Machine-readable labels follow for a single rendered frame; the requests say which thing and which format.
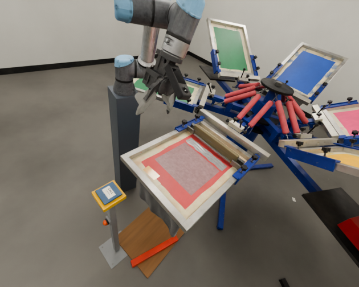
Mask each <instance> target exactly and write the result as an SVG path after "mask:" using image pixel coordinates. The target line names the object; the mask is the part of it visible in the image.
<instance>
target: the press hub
mask: <svg viewBox="0 0 359 287"><path fill-rule="evenodd" d="M260 83H261V84H262V86H264V87H265V88H267V89H268V90H269V91H268V92H267V94H266V96H265V97H264V96H261V98H260V99H259V100H258V101H257V103H256V104H255V105H254V106H253V107H252V111H250V110H249V111H248V112H247V114H246V116H247V117H250V116H251V115H253V114H257V113H258V112H259V111H260V110H261V109H262V107H264V106H265V104H266V103H267V102H268V101H272V100H273V99H274V98H275V97H276V95H277V94H280V95H284V96H292V95H293V94H294V90H293V89H292V88H291V87H290V86H289V85H287V84H285V83H283V82H281V81H279V80H275V79H271V78H262V79H261V81H260ZM275 93H276V95H275ZM248 103H249V102H246V103H244V104H243V105H244V106H246V105H247V104H248ZM273 103H274V104H273V105H272V106H271V107H270V108H269V110H268V111H266V113H265V114H264V115H263V116H262V118H261V119H260V120H259V121H258V122H257V123H256V125H255V126H254V128H253V129H252V131H251V133H250V134H248V135H247V134H244V135H243V136H244V137H246V138H247V139H248V140H250V141H251V142H254V140H255V139H256V137H257V136H258V134H263V132H262V131H261V129H260V128H259V127H258V126H259V125H265V126H269V123H268V122H267V121H266V120H265V119H264V118H269V119H270V120H271V121H272V122H273V123H274V124H275V125H277V124H278V123H279V120H278V119H275V118H272V117H270V116H271V115H275V116H278V115H277V114H276V113H275V112H274V110H275V109H276V106H275V101H274V100H273ZM233 143H234V144H236V145H237V146H239V147H240V148H241V149H243V150H244V151H246V152H247V149H246V148H245V147H243V146H242V145H241V144H239V143H237V142H236V141H235V142H233Z"/></svg>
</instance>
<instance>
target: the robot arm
mask: <svg viewBox="0 0 359 287"><path fill-rule="evenodd" d="M114 8H115V18H116V19H117V20H118V21H121V22H125V23H133V24H139V25H143V26H144V27H143V33H142V45H141V55H139V56H138V59H134V58H133V56H131V55H119V56H117V57H115V64H114V66H115V83H114V85H113V91H114V93H115V94H117V95H120V96H132V95H134V94H135V93H136V89H135V86H134V82H133V78H137V79H143V80H142V83H144V84H145V85H146V87H148V89H147V90H146V91H145V92H144V93H140V92H138V93H136V94H135V99H136V100H137V102H138V104H139V106H138V108H137V111H136V115H137V116H138V115H139V114H142V113H143V112H144V110H145V109H146V108H147V107H148V106H149V104H150V103H151V102H153V101H154V100H155V99H156V93H157V92H158V94H159V95H160V96H161V97H162V99H163V100H164V102H165V103H166V105H167V110H166V111H167V114H169V113H170V111H171V109H172V107H173V105H174V102H175V100H176V97H177V99H179V100H188V99H189V98H191V93H190V91H189V88H188V86H187V84H186V81H185V79H184V78H183V75H182V73H181V71H180V68H179V66H178V65H176V63H178V64H182V61H183V60H182V59H184V58H185V56H186V54H187V51H188V49H189V45H190V43H191V40H192V38H193V36H194V33H195V31H196V29H197V26H198V24H199V21H200V19H201V18H202V13H203V9H204V8H205V0H176V2H175V1H171V0H114ZM160 28H161V29H166V34H165V37H164V41H163V43H162V46H161V48H162V49H163V50H159V49H158V48H157V50H156V47H157V41H158V35H159V31H160ZM155 53H157V54H158V58H157V61H156V60H155V58H154V57H155Z"/></svg>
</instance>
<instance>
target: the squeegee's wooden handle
mask: <svg viewBox="0 0 359 287"><path fill-rule="evenodd" d="M193 129H194V130H195V131H194V133H195V134H197V135H198V136H200V137H201V138H202V139H203V140H205V141H206V142H207V143H208V144H210V145H211V146H212V147H213V148H215V149H216V150H218V151H219V152H220V153H221V154H223V155H224V156H225V157H226V158H228V159H229V160H230V162H231V161H232V160H234V161H237V159H238V158H239V155H238V154H237V153H236V152H234V151H233V150H231V149H230V148H229V147H227V146H226V145H225V144H223V143H222V142H221V141H220V140H218V139H216V138H215V137H214V136H212V135H211V134H210V133H209V132H207V131H206V130H204V129H203V128H202V127H200V126H199V125H198V124H195V125H194V128H193Z"/></svg>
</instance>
